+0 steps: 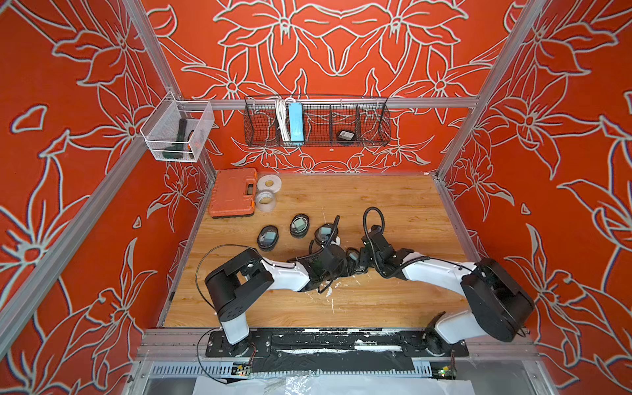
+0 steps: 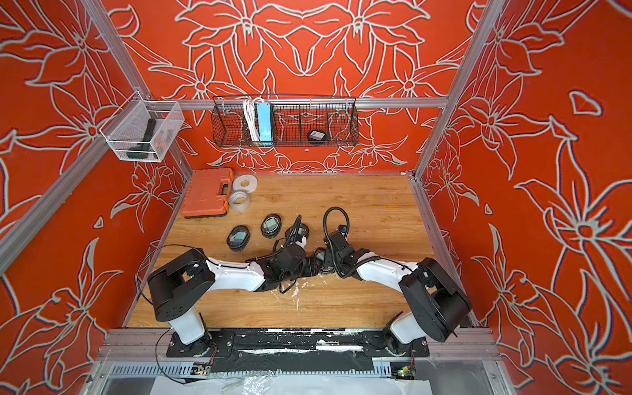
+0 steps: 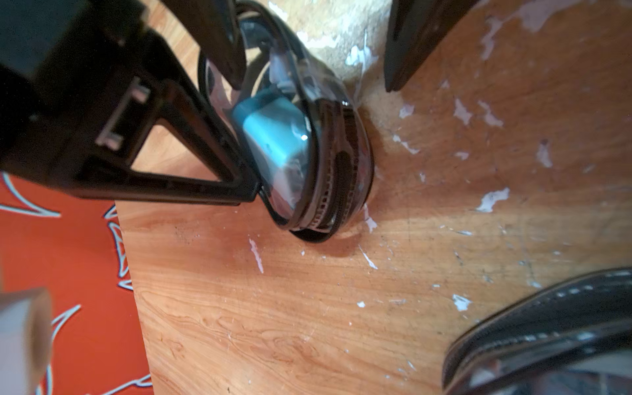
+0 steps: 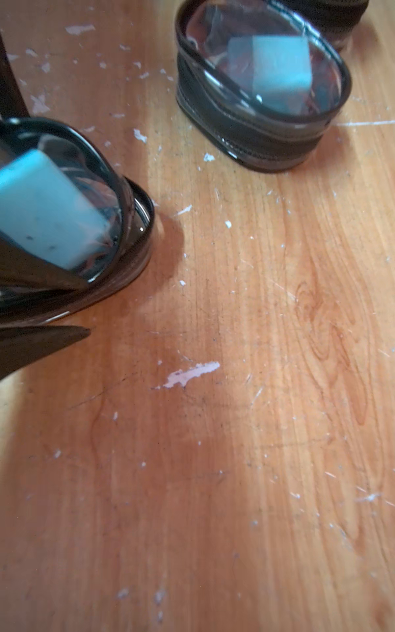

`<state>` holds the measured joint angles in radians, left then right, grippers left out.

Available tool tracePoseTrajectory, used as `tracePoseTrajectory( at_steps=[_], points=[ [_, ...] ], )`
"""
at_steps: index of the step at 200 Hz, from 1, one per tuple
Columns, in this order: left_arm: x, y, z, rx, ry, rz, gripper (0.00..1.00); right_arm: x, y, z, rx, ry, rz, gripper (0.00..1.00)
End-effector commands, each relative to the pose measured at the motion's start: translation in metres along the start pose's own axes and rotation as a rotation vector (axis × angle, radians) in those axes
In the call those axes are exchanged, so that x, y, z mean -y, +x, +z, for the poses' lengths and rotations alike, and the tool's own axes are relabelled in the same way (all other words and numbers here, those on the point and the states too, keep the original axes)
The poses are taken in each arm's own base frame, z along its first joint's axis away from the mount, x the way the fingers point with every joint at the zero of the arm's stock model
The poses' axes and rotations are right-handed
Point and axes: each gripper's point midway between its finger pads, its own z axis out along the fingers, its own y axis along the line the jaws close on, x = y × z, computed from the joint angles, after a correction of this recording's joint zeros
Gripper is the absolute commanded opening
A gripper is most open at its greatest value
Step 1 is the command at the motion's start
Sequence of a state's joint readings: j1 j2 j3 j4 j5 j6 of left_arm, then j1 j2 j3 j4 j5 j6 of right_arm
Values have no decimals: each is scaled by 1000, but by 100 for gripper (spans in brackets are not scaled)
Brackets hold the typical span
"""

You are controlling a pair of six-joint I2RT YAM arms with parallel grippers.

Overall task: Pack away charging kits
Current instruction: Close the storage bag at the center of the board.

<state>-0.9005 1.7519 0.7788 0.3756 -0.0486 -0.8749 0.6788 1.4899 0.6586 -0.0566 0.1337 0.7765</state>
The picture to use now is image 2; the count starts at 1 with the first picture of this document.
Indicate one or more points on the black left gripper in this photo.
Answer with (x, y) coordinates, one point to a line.
(311, 267)

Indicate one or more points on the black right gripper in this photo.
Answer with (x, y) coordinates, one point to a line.
(327, 259)

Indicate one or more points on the teal charger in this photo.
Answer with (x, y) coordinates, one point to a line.
(238, 238)

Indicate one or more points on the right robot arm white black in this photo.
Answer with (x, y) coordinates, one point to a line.
(437, 304)

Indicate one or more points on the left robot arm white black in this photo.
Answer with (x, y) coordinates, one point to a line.
(176, 287)

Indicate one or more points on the clear tape roll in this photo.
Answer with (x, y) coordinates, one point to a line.
(239, 201)

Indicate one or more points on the white tape roll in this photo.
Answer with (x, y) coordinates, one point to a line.
(245, 183)

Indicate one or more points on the orange plastic tool case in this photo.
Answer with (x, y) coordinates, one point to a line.
(207, 193)

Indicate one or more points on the black charger in basket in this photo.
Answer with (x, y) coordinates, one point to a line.
(316, 136)

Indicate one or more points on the light blue power bank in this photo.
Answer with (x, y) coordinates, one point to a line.
(265, 129)

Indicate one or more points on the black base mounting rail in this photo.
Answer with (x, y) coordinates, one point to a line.
(351, 352)

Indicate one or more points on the black wire wall basket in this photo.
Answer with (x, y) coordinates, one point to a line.
(235, 120)

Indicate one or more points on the clear acrylic wall box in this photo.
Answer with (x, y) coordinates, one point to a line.
(126, 126)

